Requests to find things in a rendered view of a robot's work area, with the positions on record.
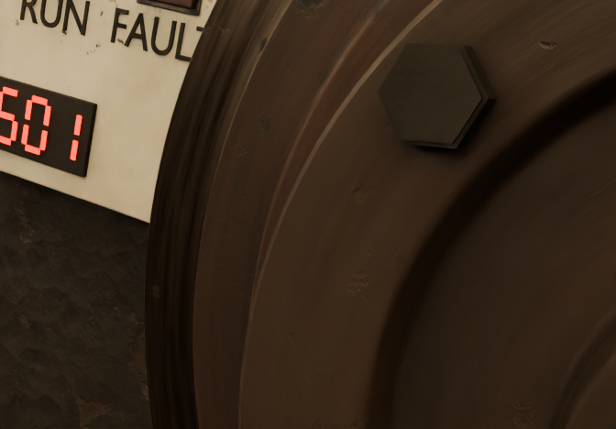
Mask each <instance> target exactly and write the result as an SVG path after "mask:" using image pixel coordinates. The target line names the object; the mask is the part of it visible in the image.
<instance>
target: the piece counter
mask: <svg viewBox="0 0 616 429"><path fill-rule="evenodd" d="M3 93H5V94H10V95H13V96H17V91H16V90H13V89H10V88H6V87H4V89H3ZM3 93H2V92H0V117H2V118H5V119H8V120H12V121H13V126H12V133H11V139H12V140H16V136H17V122H15V121H14V115H11V114H8V113H5V112H2V111H1V106H2V100H3ZM47 101H48V100H47V99H44V98H40V97H37V96H34V95H33V96H32V101H29V100H27V109H26V115H25V119H28V120H29V119H30V113H31V106H32V102H35V103H38V104H42V105H45V106H46V110H45V116H44V123H43V125H46V126H48V125H49V121H50V109H51V107H50V106H47ZM81 122H82V117H81V116H80V115H77V116H76V123H75V129H74V134H75V135H78V136H79V135H80V128H81ZM47 134H48V132H47V131H44V130H42V136H41V142H40V148H34V147H31V146H29V145H26V148H25V150H26V151H29V152H32V153H35V154H38V155H39V153H40V150H41V149H42V150H45V147H46V140H47ZM11 139H9V138H6V137H1V136H0V142H2V143H5V144H7V145H10V144H11ZM27 139H28V126H27V125H24V128H23V136H22V142H21V143H23V144H27ZM77 147H78V141H75V140H73V142H72V148H71V160H75V159H76V153H77Z"/></svg>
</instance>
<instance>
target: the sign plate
mask: <svg viewBox="0 0 616 429"><path fill-rule="evenodd" d="M215 1H216V0H195V3H194V8H193V9H189V8H185V7H180V6H176V5H168V4H164V3H160V2H156V1H151V0H0V92H2V93H3V89H4V87H6V88H10V89H13V90H16V91H17V96H14V95H10V94H7V93H3V100H2V106H1V111H2V112H5V113H8V114H11V115H14V121H15V122H17V130H16V140H12V139H11V133H12V126H13V121H12V120H8V119H5V118H3V117H0V136H1V137H4V138H9V139H11V144H10V145H7V144H5V143H2V142H0V171H4V172H6V173H9V174H12V175H15V176H17V177H20V178H23V179H25V180H28V181H31V182H35V183H38V184H40V185H43V186H46V187H49V188H51V189H54V190H57V191H59V192H62V193H67V194H69V195H72V196H74V197H77V198H80V199H83V200H85V201H88V202H90V203H93V204H98V205H101V206H103V207H106V208H108V209H111V210H114V211H117V212H119V213H122V214H124V215H129V216H132V217H135V218H137V219H140V220H142V221H145V222H148V223H149V221H150V214H151V207H152V202H153V196H154V191H155V185H156V180H157V176H158V171H159V166H160V159H161V155H162V151H163V147H164V143H165V139H166V136H167V132H168V129H169V125H170V121H171V116H172V113H173V109H174V106H175V104H176V101H177V97H178V94H179V91H180V89H181V86H182V81H183V79H184V76H185V73H186V71H187V68H188V65H189V63H190V60H191V58H192V55H193V52H194V49H195V47H196V44H197V42H198V40H199V37H200V36H201V33H202V31H203V29H204V25H205V23H206V21H207V18H208V17H209V15H210V13H211V11H212V9H213V7H214V4H215ZM33 95H34V96H37V97H40V98H44V99H47V100H48V101H47V106H50V107H51V109H50V115H49V125H48V126H46V125H43V123H44V116H45V110H46V106H45V105H44V104H38V103H35V102H32V106H31V113H30V119H29V120H28V119H25V115H26V109H27V102H28V100H29V101H32V96H33ZM77 115H78V116H81V117H82V122H81V128H80V135H79V136H78V135H75V134H74V129H75V123H76V116H77ZM24 125H27V126H28V133H27V144H23V143H21V142H22V136H23V128H24ZM42 130H44V131H47V132H48V134H47V140H46V147H45V150H42V149H41V150H40V153H39V155H38V154H35V153H32V152H29V151H26V150H25V148H26V145H29V146H31V147H34V148H38V149H40V142H41V136H42ZM74 140H75V141H78V147H77V153H76V159H75V160H73V159H71V153H72V142H73V141H74Z"/></svg>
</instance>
